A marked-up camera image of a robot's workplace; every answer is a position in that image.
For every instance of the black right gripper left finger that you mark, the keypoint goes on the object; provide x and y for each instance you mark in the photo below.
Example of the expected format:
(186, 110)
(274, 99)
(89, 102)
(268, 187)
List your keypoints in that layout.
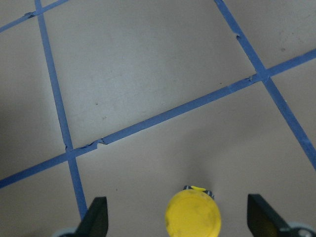
(96, 221)

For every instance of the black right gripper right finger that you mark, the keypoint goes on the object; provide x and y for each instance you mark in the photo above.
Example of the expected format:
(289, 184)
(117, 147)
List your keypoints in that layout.
(264, 221)

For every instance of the yellow push button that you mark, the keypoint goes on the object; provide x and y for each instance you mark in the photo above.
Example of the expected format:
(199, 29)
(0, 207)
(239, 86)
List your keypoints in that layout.
(193, 212)

